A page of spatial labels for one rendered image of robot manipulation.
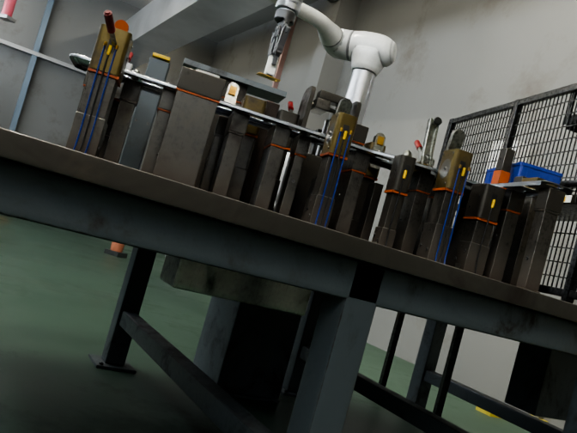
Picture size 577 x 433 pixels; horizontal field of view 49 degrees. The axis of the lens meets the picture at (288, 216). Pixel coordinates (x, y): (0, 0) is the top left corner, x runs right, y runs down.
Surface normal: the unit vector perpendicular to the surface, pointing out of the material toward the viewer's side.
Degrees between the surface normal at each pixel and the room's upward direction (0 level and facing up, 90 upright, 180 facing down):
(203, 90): 90
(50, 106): 90
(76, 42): 90
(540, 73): 90
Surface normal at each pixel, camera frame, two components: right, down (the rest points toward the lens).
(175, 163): 0.22, 0.01
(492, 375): -0.84, -0.26
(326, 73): 0.47, 0.09
